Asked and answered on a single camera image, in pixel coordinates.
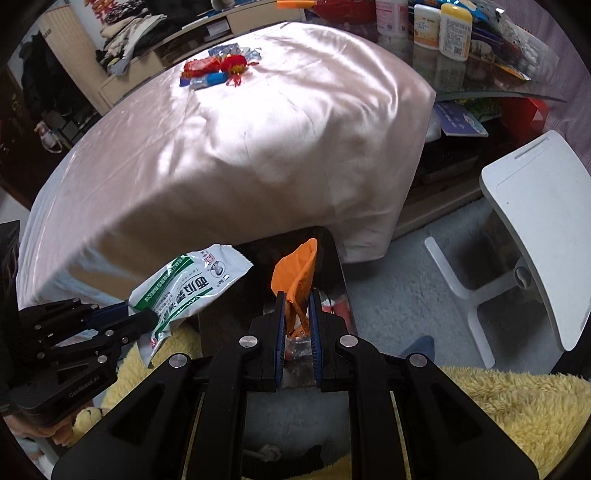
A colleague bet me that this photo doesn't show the blue booklet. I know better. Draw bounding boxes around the blue booklet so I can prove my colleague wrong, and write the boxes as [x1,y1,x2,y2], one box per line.
[434,102,489,138]

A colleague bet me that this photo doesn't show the blue white tube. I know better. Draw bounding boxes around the blue white tube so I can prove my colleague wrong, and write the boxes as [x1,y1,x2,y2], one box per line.
[180,74,229,89]

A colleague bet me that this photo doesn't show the beige grey television cabinet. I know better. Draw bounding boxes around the beige grey television cabinet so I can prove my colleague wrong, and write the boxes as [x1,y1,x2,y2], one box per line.
[99,0,308,112]

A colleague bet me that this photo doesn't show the pink satin tablecloth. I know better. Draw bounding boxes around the pink satin tablecloth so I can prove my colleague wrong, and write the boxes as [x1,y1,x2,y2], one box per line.
[16,22,437,311]

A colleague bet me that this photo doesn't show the dark hanging coats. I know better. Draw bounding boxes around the dark hanging coats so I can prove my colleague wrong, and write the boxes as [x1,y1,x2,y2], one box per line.
[21,28,61,121]

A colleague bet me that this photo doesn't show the white bottle orange label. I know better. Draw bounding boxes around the white bottle orange label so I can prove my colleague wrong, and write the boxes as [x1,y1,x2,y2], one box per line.
[412,4,441,48]

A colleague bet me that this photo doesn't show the glass coffee table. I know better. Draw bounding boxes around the glass coffee table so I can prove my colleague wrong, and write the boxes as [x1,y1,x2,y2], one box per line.
[369,0,568,241]

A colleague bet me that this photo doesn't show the small orange sachet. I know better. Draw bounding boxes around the small orange sachet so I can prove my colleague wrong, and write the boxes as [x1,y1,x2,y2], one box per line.
[499,62,532,81]

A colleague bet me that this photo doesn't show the white bottle pink label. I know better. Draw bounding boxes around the white bottle pink label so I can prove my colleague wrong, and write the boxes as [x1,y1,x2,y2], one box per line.
[375,0,411,37]

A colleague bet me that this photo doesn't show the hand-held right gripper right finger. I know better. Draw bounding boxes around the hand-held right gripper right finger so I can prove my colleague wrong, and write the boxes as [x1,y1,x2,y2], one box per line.
[308,288,540,480]

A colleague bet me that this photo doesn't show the black square waste bin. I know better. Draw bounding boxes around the black square waste bin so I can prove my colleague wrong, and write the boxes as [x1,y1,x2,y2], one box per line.
[198,226,358,388]

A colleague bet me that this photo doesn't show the pile of clothes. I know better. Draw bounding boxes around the pile of clothes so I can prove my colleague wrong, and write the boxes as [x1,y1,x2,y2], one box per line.
[95,0,169,77]

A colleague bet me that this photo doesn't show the orange paper wrapper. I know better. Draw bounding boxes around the orange paper wrapper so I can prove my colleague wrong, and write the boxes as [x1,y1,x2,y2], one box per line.
[271,237,319,337]

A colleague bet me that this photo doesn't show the white hanging bag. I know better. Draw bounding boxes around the white hanging bag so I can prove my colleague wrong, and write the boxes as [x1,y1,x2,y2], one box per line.
[36,121,63,153]

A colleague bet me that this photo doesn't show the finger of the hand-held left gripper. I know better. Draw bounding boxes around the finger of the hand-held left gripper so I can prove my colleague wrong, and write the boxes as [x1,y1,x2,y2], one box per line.
[18,298,131,344]
[39,311,158,365]

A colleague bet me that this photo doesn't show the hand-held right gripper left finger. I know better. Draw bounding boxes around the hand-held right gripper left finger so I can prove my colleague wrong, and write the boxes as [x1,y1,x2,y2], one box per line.
[51,291,287,480]

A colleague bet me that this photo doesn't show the clear plastic wrapper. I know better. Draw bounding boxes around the clear plastic wrapper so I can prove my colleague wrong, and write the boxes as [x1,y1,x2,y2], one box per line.
[285,336,315,361]

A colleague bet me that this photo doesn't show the purple curtain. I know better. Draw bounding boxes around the purple curtain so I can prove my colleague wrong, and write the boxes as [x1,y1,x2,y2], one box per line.
[508,9,585,100]

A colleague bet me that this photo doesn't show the red lantern ornament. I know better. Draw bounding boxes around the red lantern ornament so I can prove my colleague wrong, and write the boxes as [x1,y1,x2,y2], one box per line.
[221,54,252,88]

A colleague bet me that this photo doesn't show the white side table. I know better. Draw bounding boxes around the white side table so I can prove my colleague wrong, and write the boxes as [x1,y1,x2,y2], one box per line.
[424,130,591,370]

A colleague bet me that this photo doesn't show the beige folding screen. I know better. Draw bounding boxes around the beige folding screen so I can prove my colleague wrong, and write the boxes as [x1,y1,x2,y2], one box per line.
[37,7,109,116]

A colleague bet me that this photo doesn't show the red basket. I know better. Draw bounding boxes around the red basket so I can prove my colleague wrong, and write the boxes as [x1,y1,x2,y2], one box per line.
[314,0,375,24]

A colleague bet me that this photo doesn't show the person's left hand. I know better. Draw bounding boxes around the person's left hand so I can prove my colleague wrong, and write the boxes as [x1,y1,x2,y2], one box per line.
[37,422,75,446]

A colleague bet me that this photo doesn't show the shoe rack with shoes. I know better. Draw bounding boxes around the shoe rack with shoes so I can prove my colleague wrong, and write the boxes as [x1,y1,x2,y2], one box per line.
[34,111,100,153]

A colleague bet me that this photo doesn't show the blue silver wrapper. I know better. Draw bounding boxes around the blue silver wrapper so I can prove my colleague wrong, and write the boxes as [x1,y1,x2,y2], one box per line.
[208,44,263,65]

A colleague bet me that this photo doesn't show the green white packet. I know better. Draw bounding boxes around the green white packet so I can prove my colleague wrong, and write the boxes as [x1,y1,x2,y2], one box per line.
[128,244,254,369]

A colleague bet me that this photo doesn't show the yellow cap bottle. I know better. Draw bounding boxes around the yellow cap bottle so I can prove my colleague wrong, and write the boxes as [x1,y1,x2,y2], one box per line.
[438,2,472,62]

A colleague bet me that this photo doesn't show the red box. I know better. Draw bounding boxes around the red box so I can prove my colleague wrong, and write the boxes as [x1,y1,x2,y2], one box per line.
[501,96,552,134]

